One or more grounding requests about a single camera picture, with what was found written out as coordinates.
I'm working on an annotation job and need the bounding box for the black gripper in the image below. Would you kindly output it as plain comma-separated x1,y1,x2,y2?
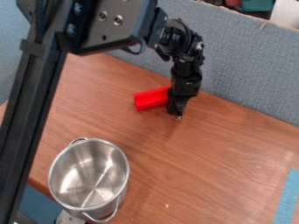
167,60,202,119

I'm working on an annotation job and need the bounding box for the red rectangular block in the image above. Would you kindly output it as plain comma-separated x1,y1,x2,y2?
134,87,170,110

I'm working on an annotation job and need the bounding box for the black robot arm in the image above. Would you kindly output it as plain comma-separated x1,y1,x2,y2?
0,0,204,224

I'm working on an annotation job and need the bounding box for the metal pot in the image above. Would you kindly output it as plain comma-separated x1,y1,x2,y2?
48,137,130,224

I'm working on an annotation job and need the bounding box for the grey fabric partition panel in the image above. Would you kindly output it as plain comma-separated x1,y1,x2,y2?
104,0,299,127

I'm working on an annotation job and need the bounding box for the blue tape strip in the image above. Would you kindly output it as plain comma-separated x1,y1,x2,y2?
274,169,299,224

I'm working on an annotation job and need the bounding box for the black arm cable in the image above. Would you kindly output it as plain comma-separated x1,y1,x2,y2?
122,40,147,55

